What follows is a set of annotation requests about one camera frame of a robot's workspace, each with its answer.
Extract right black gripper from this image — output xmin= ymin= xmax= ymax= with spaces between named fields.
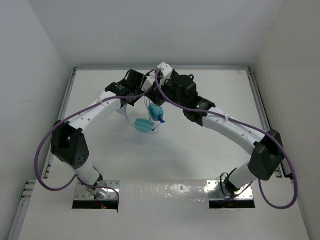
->
xmin=145 ymin=75 xmax=187 ymax=109

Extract teal cat-ear headphones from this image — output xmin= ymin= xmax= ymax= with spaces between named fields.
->
xmin=117 ymin=102 xmax=165 ymax=133

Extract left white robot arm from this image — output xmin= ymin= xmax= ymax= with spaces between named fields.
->
xmin=50 ymin=69 xmax=153 ymax=186

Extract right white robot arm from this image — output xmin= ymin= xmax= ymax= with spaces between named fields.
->
xmin=147 ymin=68 xmax=285 ymax=195

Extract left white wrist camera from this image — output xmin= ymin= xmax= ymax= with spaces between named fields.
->
xmin=141 ymin=74 xmax=155 ymax=92

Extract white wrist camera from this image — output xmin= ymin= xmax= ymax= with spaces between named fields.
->
xmin=157 ymin=62 xmax=173 ymax=86
xmin=141 ymin=74 xmax=155 ymax=92

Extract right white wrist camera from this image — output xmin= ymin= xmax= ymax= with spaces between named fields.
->
xmin=157 ymin=62 xmax=173 ymax=86

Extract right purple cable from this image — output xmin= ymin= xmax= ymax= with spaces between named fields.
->
xmin=154 ymin=68 xmax=300 ymax=209

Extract purple cable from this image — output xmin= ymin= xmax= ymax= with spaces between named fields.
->
xmin=34 ymin=68 xmax=161 ymax=208
xmin=154 ymin=68 xmax=300 ymax=209

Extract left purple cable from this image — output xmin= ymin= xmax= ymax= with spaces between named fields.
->
xmin=34 ymin=68 xmax=161 ymax=208

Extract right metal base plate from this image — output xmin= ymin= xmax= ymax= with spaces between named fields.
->
xmin=206 ymin=179 xmax=256 ymax=209

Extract metal base plate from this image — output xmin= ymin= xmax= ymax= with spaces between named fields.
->
xmin=72 ymin=180 xmax=120 ymax=211
xmin=206 ymin=179 xmax=256 ymax=209

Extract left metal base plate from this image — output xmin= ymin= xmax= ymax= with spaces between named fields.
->
xmin=72 ymin=180 xmax=120 ymax=211

